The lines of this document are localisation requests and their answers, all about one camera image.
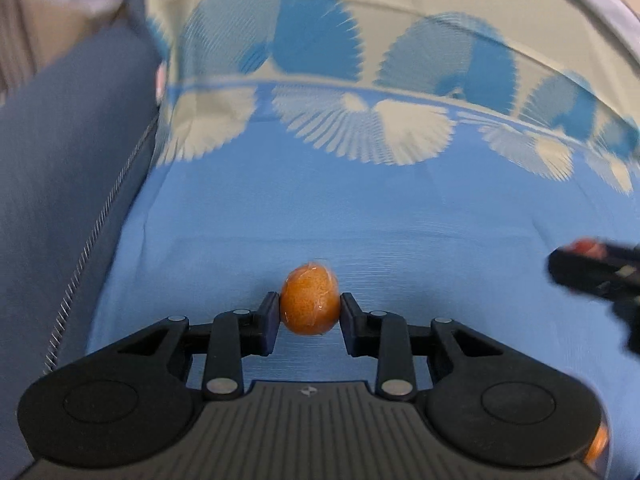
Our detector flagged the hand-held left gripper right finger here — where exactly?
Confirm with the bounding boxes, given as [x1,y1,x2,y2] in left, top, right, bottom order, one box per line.
[340,292,501,404]

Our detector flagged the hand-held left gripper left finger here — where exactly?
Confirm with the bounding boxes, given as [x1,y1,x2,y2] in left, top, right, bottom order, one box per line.
[117,291,281,404]

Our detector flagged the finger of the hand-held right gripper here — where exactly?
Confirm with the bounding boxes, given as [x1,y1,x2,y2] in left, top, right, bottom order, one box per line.
[547,249,640,306]
[600,240,640,263]

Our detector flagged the small red fruit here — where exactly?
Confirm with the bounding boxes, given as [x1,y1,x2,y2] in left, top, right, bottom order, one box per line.
[570,237,607,261]

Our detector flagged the orange round fruit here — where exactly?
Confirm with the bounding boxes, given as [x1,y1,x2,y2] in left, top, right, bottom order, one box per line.
[582,422,612,468]
[279,260,341,337]

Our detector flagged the blue fan-patterned bedsheet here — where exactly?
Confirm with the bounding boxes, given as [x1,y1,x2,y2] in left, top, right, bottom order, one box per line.
[85,0,640,480]

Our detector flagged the grey cloth cover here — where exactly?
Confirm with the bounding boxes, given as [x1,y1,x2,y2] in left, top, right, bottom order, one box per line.
[520,0,640,63]

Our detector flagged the dark blue zippered cushion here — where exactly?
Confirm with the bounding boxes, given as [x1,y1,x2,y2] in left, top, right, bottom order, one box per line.
[0,24,167,480]

